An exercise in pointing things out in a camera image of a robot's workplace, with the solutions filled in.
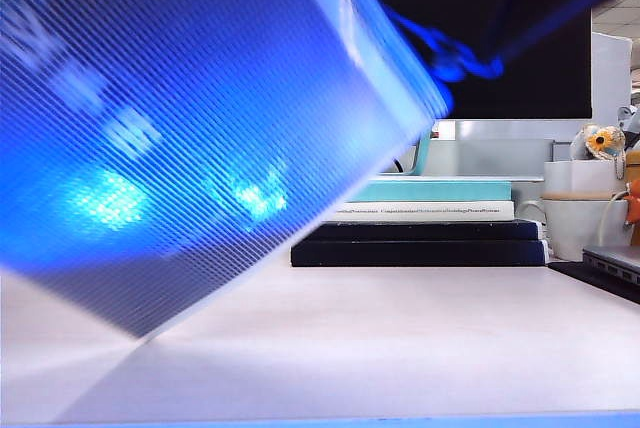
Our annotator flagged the silver laptop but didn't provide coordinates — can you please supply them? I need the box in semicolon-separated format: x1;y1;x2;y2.
583;245;640;285

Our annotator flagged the thin black book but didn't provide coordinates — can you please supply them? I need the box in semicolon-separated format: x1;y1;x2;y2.
309;220;547;243

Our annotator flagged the black AOC computer monitor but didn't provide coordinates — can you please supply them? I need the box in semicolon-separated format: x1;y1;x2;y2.
344;0;594;120

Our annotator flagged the white board panel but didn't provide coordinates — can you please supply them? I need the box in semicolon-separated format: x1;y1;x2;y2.
592;31;634;122

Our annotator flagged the transparent file bag blue zipper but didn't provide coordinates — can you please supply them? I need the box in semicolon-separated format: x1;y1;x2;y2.
0;0;614;340

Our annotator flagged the teal white monitor stand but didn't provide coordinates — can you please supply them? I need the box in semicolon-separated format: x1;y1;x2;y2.
372;120;545;184

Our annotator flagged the grey plush toy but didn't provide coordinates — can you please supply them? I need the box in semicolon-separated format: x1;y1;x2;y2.
617;105;640;150

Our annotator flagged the white book with printed spine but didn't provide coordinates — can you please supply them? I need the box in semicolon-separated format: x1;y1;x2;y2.
327;200;517;223

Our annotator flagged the frosted desk partition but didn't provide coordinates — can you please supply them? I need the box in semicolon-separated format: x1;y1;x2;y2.
429;139;556;179

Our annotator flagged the white mug with wooden band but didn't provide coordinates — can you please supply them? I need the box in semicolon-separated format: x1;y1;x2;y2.
517;160;634;263

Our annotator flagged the plush toy with sunflower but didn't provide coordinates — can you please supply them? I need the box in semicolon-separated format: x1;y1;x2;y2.
569;122;629;182

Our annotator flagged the thin white cable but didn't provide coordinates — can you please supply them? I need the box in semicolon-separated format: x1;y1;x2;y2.
598;189;632;249

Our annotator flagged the orange object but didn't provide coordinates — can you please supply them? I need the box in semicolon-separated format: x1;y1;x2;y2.
624;180;640;227

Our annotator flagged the thick black book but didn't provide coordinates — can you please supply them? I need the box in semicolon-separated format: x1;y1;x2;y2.
290;240;550;268

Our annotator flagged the black desk mat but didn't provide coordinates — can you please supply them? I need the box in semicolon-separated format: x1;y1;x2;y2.
548;260;640;305

